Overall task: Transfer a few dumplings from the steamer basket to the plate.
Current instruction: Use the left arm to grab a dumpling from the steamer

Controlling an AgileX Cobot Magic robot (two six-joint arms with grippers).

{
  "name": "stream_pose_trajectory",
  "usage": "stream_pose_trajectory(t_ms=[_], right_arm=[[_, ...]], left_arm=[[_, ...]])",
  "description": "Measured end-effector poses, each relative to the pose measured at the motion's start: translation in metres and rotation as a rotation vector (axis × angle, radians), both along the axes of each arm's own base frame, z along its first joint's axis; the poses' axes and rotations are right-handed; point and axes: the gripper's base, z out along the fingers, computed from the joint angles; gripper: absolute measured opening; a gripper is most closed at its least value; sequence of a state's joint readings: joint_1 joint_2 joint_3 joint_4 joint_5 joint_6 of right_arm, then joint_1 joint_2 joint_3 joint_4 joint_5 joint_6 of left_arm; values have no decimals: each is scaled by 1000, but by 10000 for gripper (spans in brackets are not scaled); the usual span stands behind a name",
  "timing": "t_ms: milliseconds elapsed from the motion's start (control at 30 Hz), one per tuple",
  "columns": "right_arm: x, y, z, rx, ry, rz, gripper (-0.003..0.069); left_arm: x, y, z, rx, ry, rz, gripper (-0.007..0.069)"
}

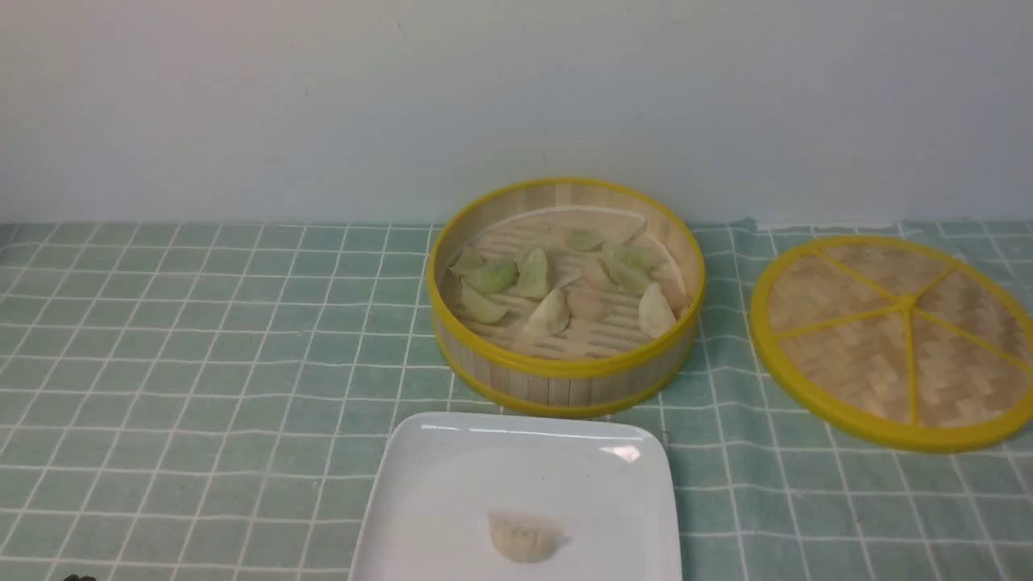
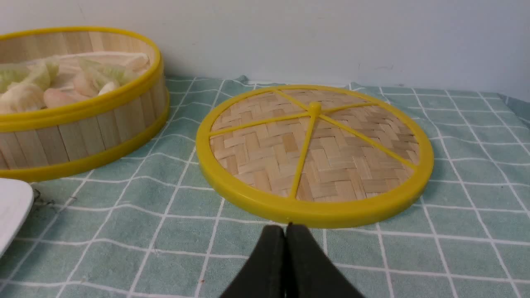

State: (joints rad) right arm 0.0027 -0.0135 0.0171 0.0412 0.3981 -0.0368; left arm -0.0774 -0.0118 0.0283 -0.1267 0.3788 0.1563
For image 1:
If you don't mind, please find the yellow-rimmed bamboo steamer basket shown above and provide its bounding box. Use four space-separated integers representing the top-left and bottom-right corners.
427 178 707 418

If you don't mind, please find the white dumpling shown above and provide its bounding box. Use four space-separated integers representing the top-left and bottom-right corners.
523 287 571 337
638 281 676 339

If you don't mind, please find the pale dumpling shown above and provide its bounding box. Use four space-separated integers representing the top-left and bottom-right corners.
487 512 568 565

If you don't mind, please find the pink dumpling centre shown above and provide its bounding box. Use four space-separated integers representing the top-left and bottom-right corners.
566 286 608 322

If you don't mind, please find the yellow-rimmed woven steamer lid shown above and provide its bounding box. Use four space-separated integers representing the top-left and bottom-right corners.
749 235 1032 454

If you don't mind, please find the green checkered tablecloth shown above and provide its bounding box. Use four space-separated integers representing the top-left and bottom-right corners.
1 220 1032 580

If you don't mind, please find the white square plate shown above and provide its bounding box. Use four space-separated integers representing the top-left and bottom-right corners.
348 412 683 580

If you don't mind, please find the small green dumpling far left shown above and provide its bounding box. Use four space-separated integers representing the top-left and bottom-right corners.
449 245 486 278

